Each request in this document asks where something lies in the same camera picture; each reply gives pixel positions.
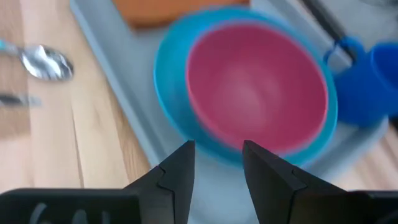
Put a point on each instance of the cyan plastic plate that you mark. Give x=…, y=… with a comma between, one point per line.
x=171, y=77

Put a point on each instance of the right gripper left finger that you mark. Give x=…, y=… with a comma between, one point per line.
x=177, y=186

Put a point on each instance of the grey plastic tray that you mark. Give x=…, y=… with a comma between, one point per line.
x=130, y=77

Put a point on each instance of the magenta plastic bowl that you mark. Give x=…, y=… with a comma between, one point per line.
x=255, y=87

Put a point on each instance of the black metal table frame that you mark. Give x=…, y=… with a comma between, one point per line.
x=323, y=18

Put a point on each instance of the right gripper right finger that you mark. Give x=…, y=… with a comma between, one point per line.
x=270, y=193

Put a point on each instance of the blue plastic cup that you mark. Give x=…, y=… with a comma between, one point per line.
x=357, y=93

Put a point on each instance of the orange cloth napkin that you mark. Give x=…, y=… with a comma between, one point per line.
x=174, y=11

